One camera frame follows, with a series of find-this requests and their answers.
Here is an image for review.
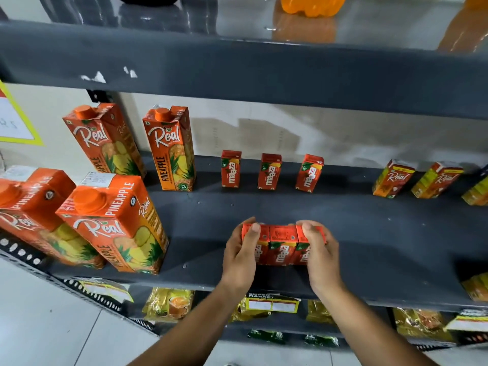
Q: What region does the person's left hand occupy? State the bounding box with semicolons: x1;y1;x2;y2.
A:
221;217;262;290

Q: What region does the person's right hand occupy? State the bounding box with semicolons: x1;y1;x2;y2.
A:
296;220;344;298

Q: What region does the small red juice box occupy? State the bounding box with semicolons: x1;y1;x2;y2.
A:
257;153;283;191
221;150;242;189
268;224;299;267
241;223;271;266
295;154;325;193
295;224;328;266

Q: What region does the person's right forearm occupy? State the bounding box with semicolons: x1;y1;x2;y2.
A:
314;284;439;366

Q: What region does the person's left forearm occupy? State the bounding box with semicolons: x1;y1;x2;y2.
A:
128;282;246;366

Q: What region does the yellow shelf price label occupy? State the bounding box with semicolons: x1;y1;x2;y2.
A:
444;309;488;333
246;293;301;314
78;278;134;304

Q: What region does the yellow snack packet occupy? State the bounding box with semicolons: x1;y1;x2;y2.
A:
230;297;270;323
307;299;336;325
143;287;195;323
392;307;456;343

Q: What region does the small orange yellow juice box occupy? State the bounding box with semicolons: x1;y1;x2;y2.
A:
410;161;464;200
372;159;416;199

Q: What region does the green packet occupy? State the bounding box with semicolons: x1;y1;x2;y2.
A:
247;329;287;344
303;334;340;348

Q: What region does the large orange juice carton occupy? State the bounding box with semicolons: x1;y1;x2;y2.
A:
0;165;106;269
143;105;196;192
63;103;147;180
56;172;170;275

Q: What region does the dark grey metal shelf rack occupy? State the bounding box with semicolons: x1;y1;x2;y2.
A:
0;0;488;353

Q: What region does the orange drink bottle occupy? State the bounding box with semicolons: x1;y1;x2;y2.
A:
280;0;348;18

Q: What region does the yellow framed white sign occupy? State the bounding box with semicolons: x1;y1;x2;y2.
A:
0;80;43;146

